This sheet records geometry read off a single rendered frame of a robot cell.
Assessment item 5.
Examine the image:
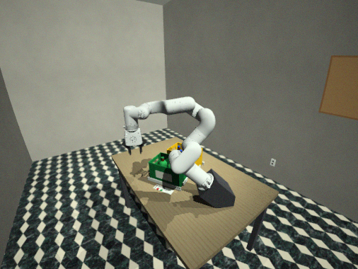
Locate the white paper pick list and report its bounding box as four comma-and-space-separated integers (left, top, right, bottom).
154, 185, 174, 195

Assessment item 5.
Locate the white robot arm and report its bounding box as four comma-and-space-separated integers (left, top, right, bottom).
123, 97, 215, 190

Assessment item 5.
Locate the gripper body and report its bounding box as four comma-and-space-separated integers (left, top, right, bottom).
125, 128, 142, 146

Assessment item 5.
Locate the yellow plastic crate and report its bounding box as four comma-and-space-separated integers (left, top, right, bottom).
167, 142, 202, 166

